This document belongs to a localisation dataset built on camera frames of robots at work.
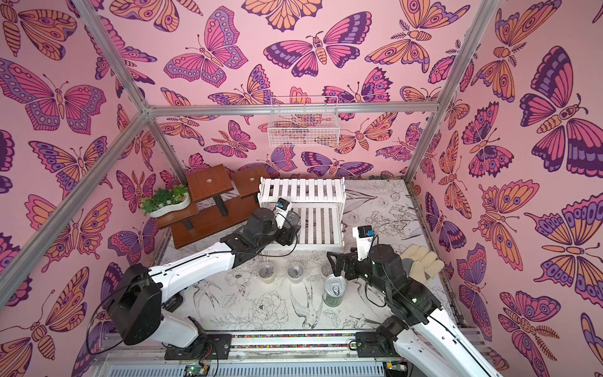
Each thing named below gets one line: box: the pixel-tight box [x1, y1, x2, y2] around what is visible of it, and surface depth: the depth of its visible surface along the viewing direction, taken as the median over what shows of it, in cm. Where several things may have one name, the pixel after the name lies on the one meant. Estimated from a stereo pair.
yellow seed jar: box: [257, 261, 277, 284], surface depth 86 cm
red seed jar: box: [321, 263, 334, 278], surface depth 86 cm
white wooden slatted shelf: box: [257, 176, 347, 252], surface depth 85 cm
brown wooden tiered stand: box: [157, 164, 271, 249], surface depth 99 cm
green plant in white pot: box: [139, 183, 191, 218], surface depth 87 cm
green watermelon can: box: [321, 274, 347, 308], surface depth 76 cm
